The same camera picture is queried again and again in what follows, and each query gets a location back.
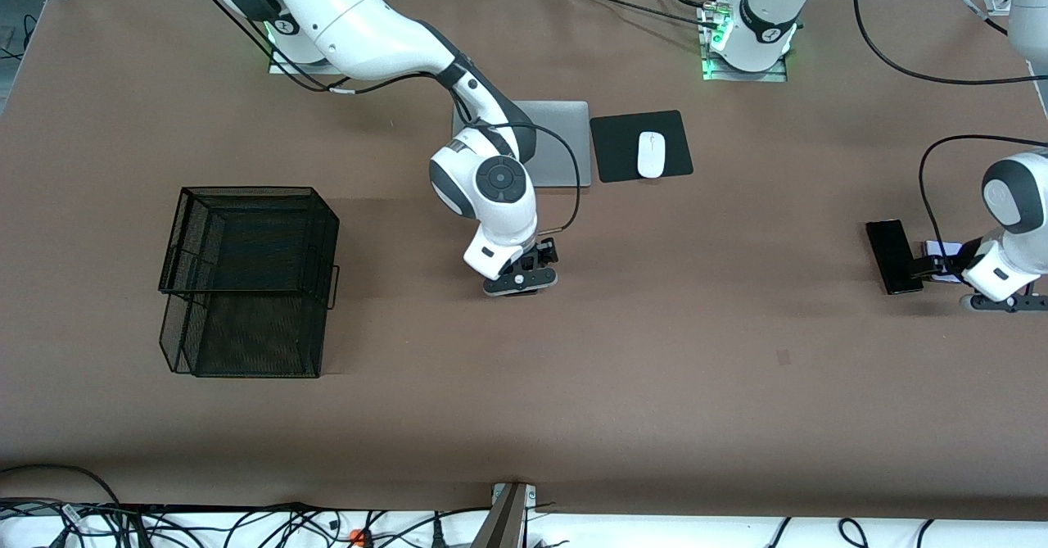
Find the black mouse pad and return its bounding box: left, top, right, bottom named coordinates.
left=589, top=110, right=695, bottom=183

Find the black wire mesh tray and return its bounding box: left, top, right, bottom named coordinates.
left=157, top=186, right=341, bottom=379

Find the white lavender card box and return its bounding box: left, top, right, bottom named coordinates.
left=924, top=240, right=967, bottom=284

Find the thick black cable loop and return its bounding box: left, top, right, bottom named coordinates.
left=0, top=464, right=124, bottom=548

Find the grey metal table bracket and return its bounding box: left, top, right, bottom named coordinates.
left=473, top=482, right=537, bottom=548

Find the grey closed laptop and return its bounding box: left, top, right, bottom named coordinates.
left=452, top=101, right=592, bottom=188

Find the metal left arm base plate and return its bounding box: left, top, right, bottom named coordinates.
left=701, top=57, right=788, bottom=84

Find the black cable on table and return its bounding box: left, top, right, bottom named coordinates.
left=561, top=0, right=721, bottom=29

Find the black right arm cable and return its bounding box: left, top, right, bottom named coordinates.
left=201, top=0, right=584, bottom=238

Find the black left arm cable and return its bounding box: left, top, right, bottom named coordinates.
left=851, top=0, right=1048, bottom=266

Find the white computer mouse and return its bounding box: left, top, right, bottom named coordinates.
left=637, top=131, right=666, bottom=179

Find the black slab smartphone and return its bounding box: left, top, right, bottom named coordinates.
left=865, top=220, right=924, bottom=296

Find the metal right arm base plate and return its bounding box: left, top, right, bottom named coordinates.
left=269, top=47, right=355, bottom=75

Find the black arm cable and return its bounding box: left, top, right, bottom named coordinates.
left=201, top=0, right=584, bottom=238
left=851, top=0, right=1048, bottom=266

